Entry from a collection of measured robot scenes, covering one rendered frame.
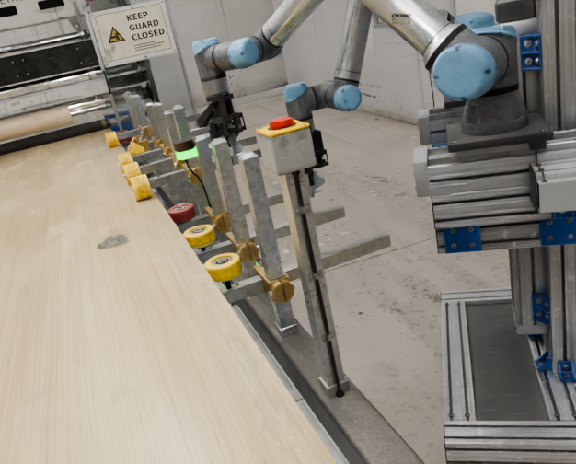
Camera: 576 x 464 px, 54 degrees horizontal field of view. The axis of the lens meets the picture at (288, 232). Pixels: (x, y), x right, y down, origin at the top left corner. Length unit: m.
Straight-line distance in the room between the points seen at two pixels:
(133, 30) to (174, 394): 3.23
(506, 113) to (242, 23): 9.27
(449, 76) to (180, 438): 0.87
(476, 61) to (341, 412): 0.73
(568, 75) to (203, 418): 1.20
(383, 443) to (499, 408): 0.86
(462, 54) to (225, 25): 9.31
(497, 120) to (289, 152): 0.62
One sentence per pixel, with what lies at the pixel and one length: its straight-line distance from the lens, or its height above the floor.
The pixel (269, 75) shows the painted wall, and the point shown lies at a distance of 10.62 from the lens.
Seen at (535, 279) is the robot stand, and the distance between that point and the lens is 1.84.
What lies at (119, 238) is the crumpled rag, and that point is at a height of 0.91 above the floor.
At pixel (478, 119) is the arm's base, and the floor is 1.08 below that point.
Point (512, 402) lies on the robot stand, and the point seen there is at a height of 0.21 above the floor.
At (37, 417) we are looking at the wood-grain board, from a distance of 0.98.
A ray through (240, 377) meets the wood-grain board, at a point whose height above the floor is 0.90.
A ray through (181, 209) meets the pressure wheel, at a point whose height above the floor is 0.90.
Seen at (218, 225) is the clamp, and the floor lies 0.85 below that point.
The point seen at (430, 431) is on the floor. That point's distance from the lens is 2.09.
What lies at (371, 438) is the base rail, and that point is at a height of 0.70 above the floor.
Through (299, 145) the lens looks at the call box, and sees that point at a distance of 0.92.
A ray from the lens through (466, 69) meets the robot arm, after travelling 1.25.
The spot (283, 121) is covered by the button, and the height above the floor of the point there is 1.23.
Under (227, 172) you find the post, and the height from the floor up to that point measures 1.05.
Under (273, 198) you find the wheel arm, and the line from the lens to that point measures 1.81.
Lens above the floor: 1.39
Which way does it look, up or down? 21 degrees down
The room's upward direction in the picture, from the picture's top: 12 degrees counter-clockwise
